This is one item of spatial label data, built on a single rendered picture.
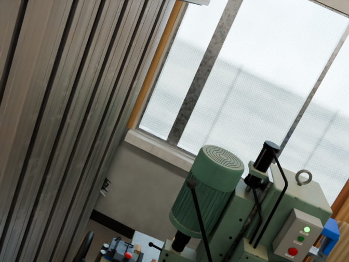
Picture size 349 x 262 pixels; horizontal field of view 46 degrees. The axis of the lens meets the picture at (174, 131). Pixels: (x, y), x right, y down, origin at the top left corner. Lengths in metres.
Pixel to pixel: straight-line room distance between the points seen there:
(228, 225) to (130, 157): 1.69
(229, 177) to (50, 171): 0.94
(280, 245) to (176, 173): 1.70
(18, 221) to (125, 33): 0.29
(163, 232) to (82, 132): 2.77
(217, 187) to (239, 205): 0.11
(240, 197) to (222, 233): 0.16
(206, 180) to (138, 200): 1.84
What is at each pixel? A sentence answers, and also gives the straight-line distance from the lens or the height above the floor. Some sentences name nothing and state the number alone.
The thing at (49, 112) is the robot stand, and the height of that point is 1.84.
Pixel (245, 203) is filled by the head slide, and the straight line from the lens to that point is 1.51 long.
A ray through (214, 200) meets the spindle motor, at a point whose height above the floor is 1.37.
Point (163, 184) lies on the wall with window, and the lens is 3.13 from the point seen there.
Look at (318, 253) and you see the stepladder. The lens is 2.44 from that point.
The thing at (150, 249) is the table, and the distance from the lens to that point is 1.92.
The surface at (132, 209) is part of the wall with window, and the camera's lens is 3.31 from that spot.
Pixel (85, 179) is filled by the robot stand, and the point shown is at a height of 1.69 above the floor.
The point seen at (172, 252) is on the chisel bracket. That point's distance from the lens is 1.68.
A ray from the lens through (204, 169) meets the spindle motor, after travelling 1.44.
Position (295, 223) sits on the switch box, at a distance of 1.44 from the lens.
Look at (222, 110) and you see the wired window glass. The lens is 2.94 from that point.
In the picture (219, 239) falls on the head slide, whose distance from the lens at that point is 1.59.
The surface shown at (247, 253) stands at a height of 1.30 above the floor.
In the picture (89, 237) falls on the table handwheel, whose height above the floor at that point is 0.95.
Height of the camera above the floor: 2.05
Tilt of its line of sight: 21 degrees down
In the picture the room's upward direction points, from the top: 24 degrees clockwise
